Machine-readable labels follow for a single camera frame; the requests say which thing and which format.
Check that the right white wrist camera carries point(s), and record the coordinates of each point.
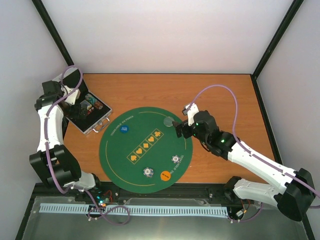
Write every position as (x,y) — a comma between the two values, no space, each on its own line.
(190,110)

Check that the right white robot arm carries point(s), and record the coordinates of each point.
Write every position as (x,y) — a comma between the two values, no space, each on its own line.
(290,191)

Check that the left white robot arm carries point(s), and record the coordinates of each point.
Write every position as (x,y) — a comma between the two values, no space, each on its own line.
(53,162)

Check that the clear round dealer button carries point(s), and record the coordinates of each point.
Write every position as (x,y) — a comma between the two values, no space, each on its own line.
(168,121)

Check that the round green poker mat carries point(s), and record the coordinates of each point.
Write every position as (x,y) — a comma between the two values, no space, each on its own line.
(148,143)

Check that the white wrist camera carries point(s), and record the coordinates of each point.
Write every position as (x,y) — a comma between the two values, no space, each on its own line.
(190,110)
(72,96)

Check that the blue small blind button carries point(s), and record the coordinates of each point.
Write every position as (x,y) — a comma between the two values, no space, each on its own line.
(124,129)

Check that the orange big blind button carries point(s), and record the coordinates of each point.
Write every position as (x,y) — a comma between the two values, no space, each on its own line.
(165,176)

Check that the white blue chip stack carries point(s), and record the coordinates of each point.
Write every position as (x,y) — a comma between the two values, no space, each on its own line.
(175,159)
(148,172)

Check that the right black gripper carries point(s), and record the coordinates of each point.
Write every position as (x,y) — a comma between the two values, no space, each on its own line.
(183,124)

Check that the aluminium poker case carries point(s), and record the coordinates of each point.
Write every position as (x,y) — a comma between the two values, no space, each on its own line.
(73,78)

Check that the poker chips in case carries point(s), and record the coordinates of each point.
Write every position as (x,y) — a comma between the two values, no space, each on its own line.
(90,104)

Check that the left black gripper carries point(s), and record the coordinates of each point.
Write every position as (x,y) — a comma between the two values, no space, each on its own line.
(76,113)

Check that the light blue slotted cable duct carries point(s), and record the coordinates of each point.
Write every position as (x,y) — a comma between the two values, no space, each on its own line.
(136,210)

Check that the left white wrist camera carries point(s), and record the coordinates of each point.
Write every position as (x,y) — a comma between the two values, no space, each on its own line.
(72,96)

